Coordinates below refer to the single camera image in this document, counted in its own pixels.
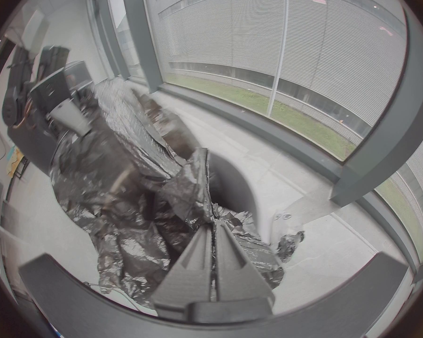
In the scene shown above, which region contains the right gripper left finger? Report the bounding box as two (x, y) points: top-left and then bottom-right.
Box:
(151, 222), (214, 312)

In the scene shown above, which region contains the black plastic bag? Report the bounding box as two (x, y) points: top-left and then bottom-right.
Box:
(49, 83), (286, 309)

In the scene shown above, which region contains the crumpled black plastic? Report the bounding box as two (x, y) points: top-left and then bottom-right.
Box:
(276, 231), (306, 262)

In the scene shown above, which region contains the white trash bin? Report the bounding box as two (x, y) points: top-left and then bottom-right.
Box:
(199, 148), (281, 251)

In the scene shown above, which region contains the window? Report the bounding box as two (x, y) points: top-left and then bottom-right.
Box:
(85, 0), (423, 284)

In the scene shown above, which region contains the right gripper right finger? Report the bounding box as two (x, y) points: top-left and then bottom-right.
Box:
(214, 220), (276, 307)

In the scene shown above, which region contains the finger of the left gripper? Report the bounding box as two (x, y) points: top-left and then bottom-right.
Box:
(50, 98), (93, 136)

